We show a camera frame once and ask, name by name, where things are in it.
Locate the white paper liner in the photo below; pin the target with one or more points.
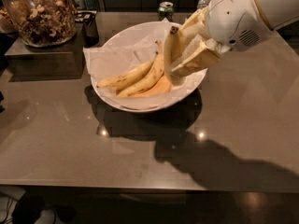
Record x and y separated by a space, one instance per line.
106 59

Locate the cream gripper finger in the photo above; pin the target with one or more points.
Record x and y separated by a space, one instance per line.
196 25
197 57

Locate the left spotted yellow banana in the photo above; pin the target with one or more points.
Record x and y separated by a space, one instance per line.
124 80

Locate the white rounded gripper body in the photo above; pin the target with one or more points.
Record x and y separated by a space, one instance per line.
235 19

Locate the orange fruit under bananas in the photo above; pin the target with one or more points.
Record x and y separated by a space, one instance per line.
162 86

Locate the small black container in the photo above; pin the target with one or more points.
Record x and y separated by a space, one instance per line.
90 32

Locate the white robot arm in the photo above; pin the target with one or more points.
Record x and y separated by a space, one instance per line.
278 13

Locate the dark metal stand box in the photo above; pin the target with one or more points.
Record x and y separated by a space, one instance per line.
53 63

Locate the green soda can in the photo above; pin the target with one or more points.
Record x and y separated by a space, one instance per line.
165 11

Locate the glass jar of nuts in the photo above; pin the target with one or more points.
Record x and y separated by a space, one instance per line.
42 23

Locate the white bowl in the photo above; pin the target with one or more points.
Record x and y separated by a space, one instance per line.
124 41

